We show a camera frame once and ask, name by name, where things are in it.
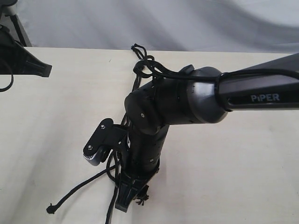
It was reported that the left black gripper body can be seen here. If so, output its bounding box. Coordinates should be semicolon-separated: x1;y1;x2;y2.
0;25;26;75

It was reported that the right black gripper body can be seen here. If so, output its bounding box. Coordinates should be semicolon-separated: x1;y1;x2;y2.
123;126;169;179

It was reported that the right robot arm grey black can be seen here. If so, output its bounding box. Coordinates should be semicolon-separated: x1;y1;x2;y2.
115;54;299;212

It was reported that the black stand pole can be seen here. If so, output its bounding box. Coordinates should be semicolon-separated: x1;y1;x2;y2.
10;14;32;47

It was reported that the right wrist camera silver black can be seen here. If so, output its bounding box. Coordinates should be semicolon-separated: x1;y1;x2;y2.
83;118;129;168

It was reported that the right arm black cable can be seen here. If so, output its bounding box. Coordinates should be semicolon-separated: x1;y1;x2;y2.
133;56;299;82

